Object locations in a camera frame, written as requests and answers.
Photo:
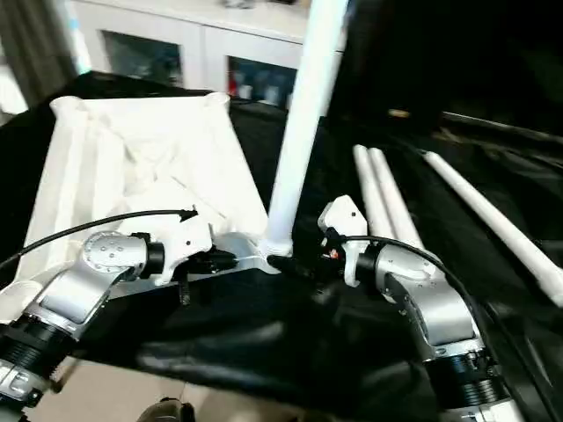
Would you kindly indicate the white plastic table leg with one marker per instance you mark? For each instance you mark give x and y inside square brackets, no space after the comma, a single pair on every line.
[303,132]
[371,193]
[393,198]
[484,206]

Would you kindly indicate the white plastic table top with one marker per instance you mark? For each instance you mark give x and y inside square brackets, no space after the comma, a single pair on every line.
[132,154]

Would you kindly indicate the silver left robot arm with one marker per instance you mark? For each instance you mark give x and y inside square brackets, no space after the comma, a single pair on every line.
[88,272]

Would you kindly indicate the black mat cloth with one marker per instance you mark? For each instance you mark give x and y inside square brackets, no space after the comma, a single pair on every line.
[264,334]

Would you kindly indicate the small tan label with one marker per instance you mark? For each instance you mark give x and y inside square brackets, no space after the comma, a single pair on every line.
[399,113]

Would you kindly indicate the white display cabinet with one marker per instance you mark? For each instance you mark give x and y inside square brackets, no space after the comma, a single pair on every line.
[198,39]

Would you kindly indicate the long black rod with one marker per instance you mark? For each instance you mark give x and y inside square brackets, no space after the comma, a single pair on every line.
[506,123]

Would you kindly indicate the dark tall cabinet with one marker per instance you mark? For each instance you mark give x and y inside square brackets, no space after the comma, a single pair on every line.
[440,53]

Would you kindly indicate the grey curtain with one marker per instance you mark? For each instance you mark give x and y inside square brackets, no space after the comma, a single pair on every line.
[35,48]

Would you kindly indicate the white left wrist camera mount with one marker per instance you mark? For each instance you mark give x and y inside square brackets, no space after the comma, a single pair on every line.
[184,242]

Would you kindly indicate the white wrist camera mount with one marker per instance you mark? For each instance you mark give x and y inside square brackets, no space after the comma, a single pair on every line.
[184,242]
[347,220]

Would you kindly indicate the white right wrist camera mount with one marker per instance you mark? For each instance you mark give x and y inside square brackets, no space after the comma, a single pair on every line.
[347,220]

